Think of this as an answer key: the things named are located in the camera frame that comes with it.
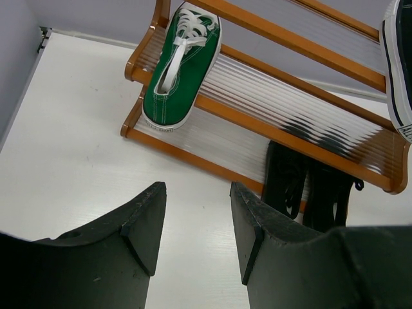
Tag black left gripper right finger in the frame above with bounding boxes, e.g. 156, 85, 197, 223
230, 182, 411, 308

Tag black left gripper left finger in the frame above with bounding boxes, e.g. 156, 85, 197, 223
1, 182, 167, 308

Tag black sneaker white laces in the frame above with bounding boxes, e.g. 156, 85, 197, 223
379, 0, 411, 143

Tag all black sneaker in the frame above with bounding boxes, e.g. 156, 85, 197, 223
303, 160, 364, 232
261, 140, 310, 220

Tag green sneaker white laces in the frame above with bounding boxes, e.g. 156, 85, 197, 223
142, 2, 222, 132

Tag orange wooden shoe shelf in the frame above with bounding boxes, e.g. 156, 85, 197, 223
120, 1, 409, 194

